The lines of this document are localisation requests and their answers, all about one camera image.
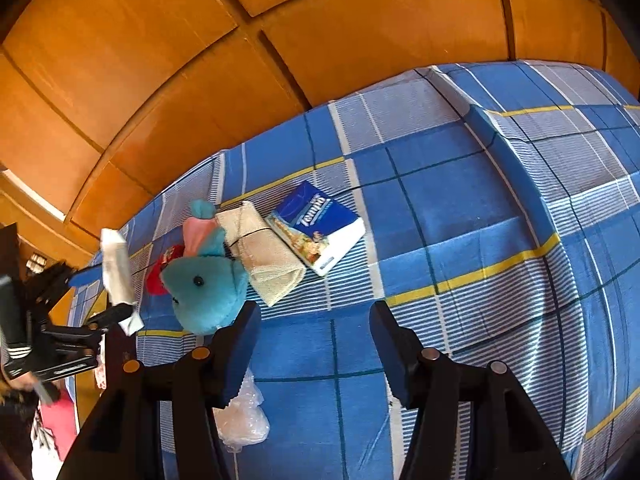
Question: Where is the wooden wardrobe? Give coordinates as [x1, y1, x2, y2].
[0, 0, 640, 271]

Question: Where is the red bag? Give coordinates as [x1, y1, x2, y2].
[37, 385, 81, 461]

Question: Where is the white foam block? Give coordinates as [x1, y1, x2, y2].
[100, 227, 146, 337]

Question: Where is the blue plaid bed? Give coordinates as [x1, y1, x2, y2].
[65, 60, 640, 480]

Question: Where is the blue white tissue pack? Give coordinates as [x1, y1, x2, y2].
[265, 180, 367, 277]

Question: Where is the teal plush toy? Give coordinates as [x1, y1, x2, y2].
[161, 199, 249, 335]

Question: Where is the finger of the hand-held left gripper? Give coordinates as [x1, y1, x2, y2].
[86, 304, 134, 332]
[25, 260, 106, 306]

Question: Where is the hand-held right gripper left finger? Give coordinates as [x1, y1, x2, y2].
[57, 301, 263, 480]

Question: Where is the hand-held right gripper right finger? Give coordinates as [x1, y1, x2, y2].
[369, 301, 573, 480]

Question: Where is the beige mesh cloth bundle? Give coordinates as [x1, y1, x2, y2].
[216, 201, 307, 307]

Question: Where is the red fabric piece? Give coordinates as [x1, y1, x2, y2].
[146, 245, 186, 297]

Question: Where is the clear plastic bag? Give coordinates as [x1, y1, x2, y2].
[212, 367, 271, 453]

